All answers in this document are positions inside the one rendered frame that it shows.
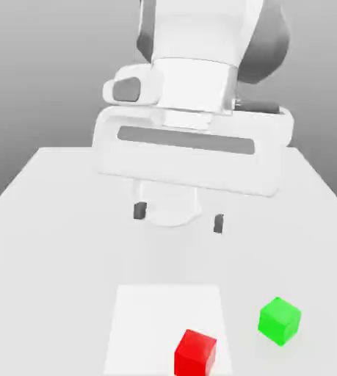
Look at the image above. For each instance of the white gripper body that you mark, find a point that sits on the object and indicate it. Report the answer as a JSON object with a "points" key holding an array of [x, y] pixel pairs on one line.
{"points": [[185, 164]]}

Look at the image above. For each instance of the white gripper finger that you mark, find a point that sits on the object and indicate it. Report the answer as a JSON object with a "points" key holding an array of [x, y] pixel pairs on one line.
{"points": [[140, 210], [218, 223]]}

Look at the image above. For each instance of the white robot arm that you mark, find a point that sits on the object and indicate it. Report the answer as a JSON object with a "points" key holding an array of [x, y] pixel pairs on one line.
{"points": [[197, 38]]}

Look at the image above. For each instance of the small green cube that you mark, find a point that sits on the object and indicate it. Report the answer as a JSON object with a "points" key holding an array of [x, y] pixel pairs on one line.
{"points": [[279, 321]]}

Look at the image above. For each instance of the small red cube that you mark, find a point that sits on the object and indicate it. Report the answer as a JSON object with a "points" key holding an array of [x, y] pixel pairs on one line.
{"points": [[195, 354]]}

